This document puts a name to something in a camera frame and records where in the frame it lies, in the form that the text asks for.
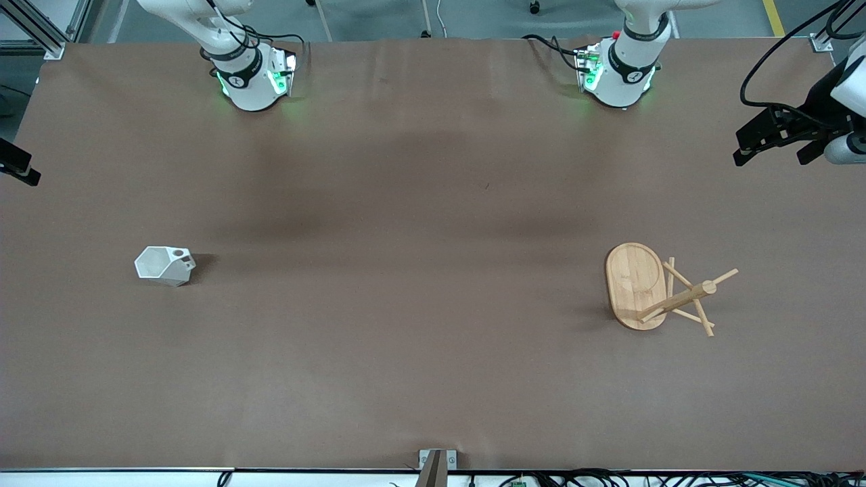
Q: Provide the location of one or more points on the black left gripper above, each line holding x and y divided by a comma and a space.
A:
816, 107

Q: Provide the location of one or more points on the white faceted cup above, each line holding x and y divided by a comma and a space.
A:
162, 267

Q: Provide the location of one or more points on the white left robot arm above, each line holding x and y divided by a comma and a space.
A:
626, 67

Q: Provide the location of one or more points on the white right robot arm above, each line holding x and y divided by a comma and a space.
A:
250, 88

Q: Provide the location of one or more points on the wooden cup rack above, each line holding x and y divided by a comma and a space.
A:
636, 281

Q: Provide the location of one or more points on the brown table cover sheet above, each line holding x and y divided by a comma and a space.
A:
406, 270

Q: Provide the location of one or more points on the aluminium frame post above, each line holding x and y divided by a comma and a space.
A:
825, 37
37, 30

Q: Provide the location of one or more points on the metal bracket with dark post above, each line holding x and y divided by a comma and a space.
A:
433, 467

